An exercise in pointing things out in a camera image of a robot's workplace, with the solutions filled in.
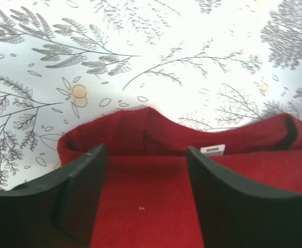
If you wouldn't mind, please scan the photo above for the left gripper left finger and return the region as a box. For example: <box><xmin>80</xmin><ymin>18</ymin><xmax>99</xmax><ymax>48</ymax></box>
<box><xmin>0</xmin><ymin>145</ymin><xmax>107</xmax><ymax>248</ymax></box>

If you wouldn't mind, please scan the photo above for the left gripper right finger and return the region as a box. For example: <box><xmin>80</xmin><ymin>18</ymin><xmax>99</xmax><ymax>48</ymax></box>
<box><xmin>187</xmin><ymin>147</ymin><xmax>302</xmax><ymax>247</ymax></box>

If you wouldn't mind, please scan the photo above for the red t-shirt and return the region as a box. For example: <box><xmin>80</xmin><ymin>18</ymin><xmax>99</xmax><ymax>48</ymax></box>
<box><xmin>57</xmin><ymin>107</ymin><xmax>302</xmax><ymax>247</ymax></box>

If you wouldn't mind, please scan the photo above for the floral patterned table mat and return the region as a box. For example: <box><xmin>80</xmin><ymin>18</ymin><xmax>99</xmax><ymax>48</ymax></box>
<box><xmin>0</xmin><ymin>1</ymin><xmax>302</xmax><ymax>190</ymax></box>

